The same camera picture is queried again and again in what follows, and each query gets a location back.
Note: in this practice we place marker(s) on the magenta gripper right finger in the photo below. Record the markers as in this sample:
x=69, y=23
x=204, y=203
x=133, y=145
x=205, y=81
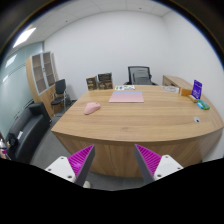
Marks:
x=154, y=166

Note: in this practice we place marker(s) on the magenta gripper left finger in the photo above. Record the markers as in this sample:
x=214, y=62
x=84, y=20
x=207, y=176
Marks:
x=75, y=167

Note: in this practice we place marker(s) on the pink computer mouse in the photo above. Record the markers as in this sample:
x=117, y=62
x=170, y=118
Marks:
x=91, y=107

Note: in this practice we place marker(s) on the pink mouse pad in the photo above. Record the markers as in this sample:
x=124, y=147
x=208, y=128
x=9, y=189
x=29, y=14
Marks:
x=126, y=97

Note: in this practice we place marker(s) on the wooden office desk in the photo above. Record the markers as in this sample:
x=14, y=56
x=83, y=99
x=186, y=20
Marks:
x=163, y=122

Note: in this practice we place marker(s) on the black leather sofa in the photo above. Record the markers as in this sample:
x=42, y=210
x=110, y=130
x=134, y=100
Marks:
x=28, y=130

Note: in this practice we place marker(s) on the black visitor chair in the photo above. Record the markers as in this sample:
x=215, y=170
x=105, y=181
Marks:
x=60, y=94

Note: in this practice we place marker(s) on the green teal small box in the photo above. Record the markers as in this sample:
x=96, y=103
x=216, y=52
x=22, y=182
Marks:
x=203, y=105

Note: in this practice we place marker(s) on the wooden side cabinet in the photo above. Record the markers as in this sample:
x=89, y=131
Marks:
x=185, y=88

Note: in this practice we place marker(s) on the white green leaflet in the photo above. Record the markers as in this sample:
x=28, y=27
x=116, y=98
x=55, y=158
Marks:
x=124, y=87

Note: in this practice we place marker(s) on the left dark book box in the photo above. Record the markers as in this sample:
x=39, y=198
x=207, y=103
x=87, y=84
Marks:
x=92, y=82

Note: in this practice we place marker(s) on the dark book box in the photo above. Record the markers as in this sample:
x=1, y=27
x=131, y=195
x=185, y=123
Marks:
x=92, y=82
x=105, y=81

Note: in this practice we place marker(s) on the purple sign stand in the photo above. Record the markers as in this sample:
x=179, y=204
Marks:
x=196, y=91

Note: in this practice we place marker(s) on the right dark book box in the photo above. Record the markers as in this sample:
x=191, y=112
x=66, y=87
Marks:
x=105, y=81

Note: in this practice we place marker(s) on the black mesh office chair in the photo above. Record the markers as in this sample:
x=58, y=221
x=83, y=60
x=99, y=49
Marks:
x=139, y=75

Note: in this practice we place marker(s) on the wooden glass-door cabinet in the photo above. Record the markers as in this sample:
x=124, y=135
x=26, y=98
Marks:
x=41, y=79

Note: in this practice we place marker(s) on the ceiling light panel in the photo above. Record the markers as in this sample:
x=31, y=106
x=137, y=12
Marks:
x=24, y=36

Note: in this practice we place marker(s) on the desk cable grommet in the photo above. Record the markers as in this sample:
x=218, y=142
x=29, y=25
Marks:
x=197, y=119

